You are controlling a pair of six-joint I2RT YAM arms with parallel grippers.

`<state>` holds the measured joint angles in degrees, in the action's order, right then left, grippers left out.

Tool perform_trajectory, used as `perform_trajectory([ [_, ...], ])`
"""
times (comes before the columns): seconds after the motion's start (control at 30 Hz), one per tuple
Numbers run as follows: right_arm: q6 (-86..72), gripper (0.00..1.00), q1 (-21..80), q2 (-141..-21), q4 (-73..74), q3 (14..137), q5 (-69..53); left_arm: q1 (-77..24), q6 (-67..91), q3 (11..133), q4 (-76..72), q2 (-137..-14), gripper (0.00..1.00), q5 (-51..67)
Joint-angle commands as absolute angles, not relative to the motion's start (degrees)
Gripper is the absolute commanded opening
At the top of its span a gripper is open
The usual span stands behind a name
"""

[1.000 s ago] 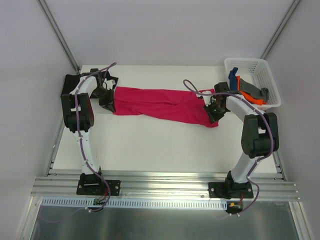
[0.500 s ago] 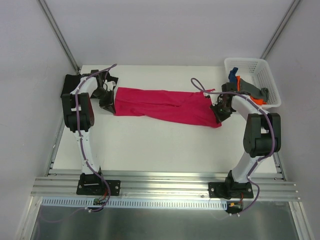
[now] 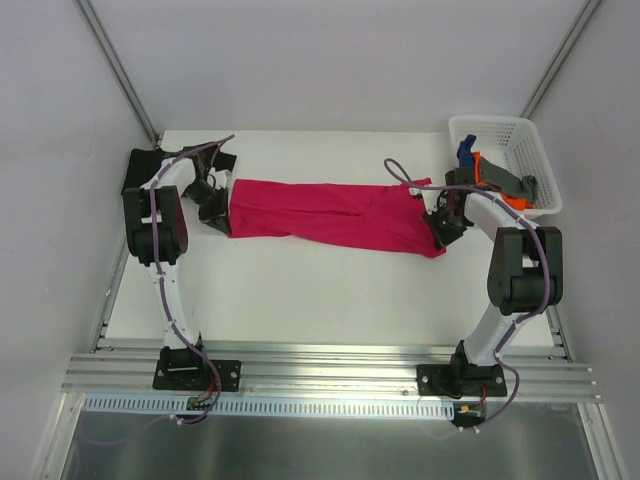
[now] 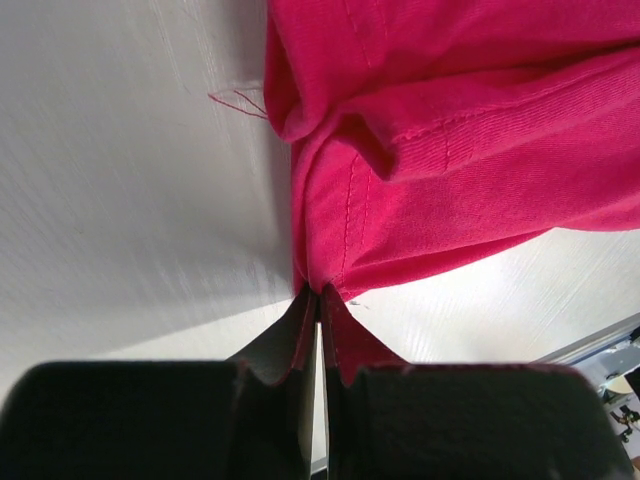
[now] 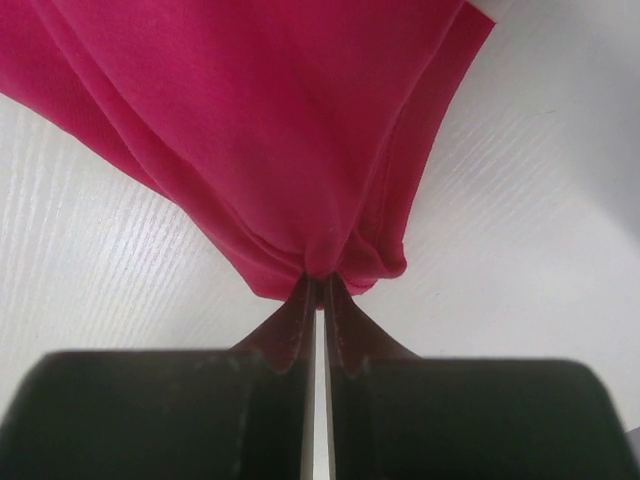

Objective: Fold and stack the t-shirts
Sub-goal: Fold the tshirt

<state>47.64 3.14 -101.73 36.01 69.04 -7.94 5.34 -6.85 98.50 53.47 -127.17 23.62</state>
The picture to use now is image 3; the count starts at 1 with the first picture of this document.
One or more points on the blue t shirt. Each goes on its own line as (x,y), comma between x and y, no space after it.
(467,156)

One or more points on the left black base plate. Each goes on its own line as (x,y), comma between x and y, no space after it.
(196,375)

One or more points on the left table edge rail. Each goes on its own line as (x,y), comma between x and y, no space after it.
(109,298)

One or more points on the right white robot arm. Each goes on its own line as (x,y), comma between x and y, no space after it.
(525,272)

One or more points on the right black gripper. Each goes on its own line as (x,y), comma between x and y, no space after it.
(441,226)

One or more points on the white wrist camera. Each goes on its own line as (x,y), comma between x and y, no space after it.
(428,196)
(222,179)

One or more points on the pink t shirt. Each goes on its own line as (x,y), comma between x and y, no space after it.
(372,217)

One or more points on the aluminium mounting rail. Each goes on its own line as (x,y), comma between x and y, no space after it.
(544,374)

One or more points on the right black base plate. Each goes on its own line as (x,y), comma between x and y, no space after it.
(446,381)

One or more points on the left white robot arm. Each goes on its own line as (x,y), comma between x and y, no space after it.
(155,184)

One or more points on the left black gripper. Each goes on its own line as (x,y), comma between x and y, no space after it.
(214,212)

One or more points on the white plastic basket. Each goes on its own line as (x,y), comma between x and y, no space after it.
(514,144)

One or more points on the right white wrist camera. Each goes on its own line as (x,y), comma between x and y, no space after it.
(428,196)

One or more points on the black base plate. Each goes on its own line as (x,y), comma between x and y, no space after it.
(446,381)
(196,375)

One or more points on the white slotted cable duct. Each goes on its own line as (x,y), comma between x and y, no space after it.
(271,407)

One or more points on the orange t shirt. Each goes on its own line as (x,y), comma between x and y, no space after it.
(516,204)

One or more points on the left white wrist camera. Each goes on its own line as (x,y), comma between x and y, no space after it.
(222,179)

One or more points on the black folded t shirt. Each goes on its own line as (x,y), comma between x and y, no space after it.
(147,165)

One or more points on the left corner aluminium profile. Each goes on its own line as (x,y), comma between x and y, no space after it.
(117,68)

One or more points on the corner aluminium profile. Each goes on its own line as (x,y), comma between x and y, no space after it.
(568,44)
(117,68)

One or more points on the grey t shirt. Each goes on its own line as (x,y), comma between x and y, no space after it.
(516,188)

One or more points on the right corner aluminium profile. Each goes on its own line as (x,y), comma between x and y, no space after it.
(568,44)

